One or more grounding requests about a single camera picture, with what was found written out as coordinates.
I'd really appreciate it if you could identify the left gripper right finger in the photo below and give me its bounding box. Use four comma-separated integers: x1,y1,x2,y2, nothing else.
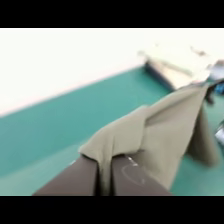
111,154,173,197

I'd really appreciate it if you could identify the brown garment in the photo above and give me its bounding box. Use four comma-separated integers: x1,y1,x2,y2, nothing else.
78,83,221,197

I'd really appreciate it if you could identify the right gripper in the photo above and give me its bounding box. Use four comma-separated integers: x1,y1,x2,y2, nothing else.
203,78,224,105

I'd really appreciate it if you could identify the white garment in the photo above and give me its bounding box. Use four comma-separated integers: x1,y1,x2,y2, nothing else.
138,42,216,90

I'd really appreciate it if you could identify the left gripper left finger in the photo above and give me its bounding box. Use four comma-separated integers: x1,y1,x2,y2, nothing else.
32,154,100,197

